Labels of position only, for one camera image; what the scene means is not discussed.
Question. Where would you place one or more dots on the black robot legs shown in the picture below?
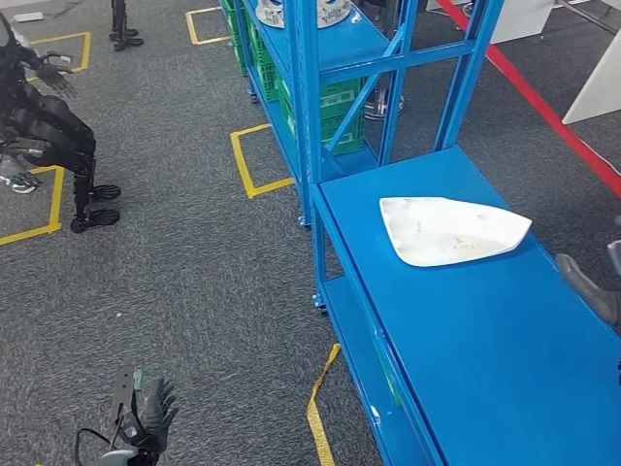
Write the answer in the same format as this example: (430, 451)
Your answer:
(121, 29)

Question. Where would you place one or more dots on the black humanoid robot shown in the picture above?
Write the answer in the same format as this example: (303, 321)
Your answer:
(58, 135)

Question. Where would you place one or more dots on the green plastic crate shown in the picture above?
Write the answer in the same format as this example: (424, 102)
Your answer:
(388, 373)
(356, 128)
(228, 26)
(266, 71)
(335, 96)

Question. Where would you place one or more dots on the low blue metal rack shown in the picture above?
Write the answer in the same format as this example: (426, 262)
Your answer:
(461, 334)

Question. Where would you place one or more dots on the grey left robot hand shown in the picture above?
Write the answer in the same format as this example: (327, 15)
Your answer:
(158, 415)

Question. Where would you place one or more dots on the white cabinet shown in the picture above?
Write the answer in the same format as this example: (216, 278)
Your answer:
(524, 19)

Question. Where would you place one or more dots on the tall blue metal shelf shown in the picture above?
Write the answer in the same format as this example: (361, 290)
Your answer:
(305, 96)

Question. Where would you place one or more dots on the white curved panel part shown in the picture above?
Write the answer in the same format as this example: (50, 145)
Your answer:
(446, 231)

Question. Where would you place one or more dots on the red barrier strip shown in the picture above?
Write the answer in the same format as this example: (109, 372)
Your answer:
(533, 95)

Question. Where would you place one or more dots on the white slanted board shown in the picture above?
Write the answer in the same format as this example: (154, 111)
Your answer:
(599, 90)

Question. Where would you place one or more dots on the white round cover blue print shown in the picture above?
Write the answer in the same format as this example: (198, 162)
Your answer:
(269, 13)
(335, 13)

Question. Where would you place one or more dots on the loose yellow tape strip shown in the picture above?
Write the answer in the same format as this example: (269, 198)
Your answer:
(314, 421)

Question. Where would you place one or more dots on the white power strip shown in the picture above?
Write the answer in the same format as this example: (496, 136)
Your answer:
(28, 17)

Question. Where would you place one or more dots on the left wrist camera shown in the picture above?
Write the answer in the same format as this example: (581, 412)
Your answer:
(124, 399)

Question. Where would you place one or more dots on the chrome round stool base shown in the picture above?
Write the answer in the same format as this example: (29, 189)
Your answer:
(383, 110)

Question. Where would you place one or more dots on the rack caster wheel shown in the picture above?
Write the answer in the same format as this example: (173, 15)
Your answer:
(319, 303)

